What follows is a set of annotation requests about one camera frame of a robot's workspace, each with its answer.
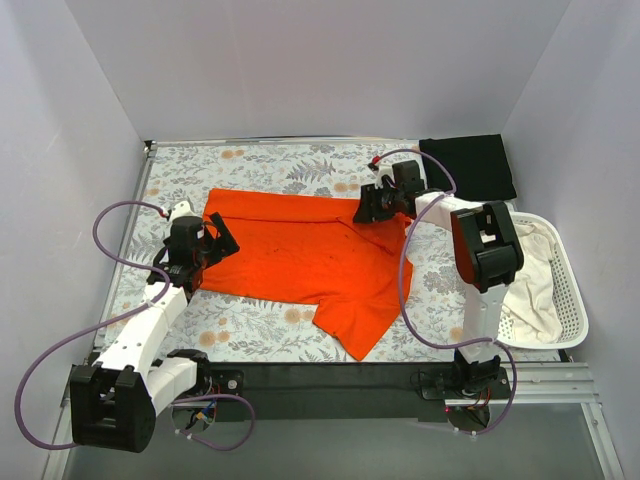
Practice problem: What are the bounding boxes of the cream t shirt in basket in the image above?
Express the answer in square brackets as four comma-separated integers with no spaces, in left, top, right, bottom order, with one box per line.
[502,223,562,345]

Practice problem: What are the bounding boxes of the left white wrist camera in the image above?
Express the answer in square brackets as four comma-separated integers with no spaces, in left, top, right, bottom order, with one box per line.
[161,199,196,223]

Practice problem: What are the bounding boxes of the white perforated laundry basket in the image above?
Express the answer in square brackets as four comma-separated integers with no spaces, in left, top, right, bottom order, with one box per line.
[498,212,589,350]

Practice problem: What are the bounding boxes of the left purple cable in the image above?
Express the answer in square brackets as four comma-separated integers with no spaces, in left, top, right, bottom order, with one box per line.
[13,200,256,452]

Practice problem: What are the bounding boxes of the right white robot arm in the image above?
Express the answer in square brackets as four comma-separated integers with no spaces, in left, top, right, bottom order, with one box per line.
[353,156,524,393]

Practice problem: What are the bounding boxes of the aluminium frame rail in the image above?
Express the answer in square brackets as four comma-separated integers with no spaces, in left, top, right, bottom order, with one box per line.
[42,142,626,480]

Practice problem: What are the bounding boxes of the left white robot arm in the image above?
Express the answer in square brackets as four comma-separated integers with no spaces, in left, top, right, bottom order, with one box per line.
[70,210,240,453]

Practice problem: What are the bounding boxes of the floral patterned table mat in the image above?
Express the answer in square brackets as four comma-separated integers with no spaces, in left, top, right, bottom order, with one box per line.
[95,142,464,362]

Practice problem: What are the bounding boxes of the folded black t shirt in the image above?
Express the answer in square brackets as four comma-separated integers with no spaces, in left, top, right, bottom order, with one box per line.
[419,134,517,201]

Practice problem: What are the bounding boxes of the orange t shirt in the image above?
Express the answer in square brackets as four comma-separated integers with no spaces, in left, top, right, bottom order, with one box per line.
[202,189,413,361]

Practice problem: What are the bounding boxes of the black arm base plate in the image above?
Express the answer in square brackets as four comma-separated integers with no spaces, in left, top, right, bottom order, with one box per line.
[87,352,514,431]

